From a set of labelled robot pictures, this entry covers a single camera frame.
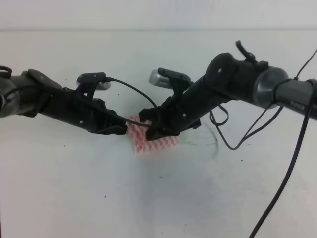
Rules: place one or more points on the pink white wavy striped towel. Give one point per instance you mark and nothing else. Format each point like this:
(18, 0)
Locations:
(137, 136)

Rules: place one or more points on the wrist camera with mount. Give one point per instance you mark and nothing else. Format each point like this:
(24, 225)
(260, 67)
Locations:
(88, 83)
(176, 81)

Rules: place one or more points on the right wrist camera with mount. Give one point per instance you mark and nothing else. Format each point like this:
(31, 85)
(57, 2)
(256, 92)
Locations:
(176, 81)

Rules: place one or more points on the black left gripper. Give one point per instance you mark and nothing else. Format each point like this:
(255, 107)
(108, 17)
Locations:
(68, 106)

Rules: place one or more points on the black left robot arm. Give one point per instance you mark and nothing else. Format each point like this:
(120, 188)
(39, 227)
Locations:
(33, 93)

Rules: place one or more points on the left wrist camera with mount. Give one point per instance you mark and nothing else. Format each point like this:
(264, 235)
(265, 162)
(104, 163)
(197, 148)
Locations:
(88, 83)

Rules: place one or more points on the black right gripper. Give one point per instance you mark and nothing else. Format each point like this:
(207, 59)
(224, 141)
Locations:
(171, 115)

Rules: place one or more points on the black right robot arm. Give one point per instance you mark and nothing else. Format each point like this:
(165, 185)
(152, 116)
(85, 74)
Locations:
(226, 79)

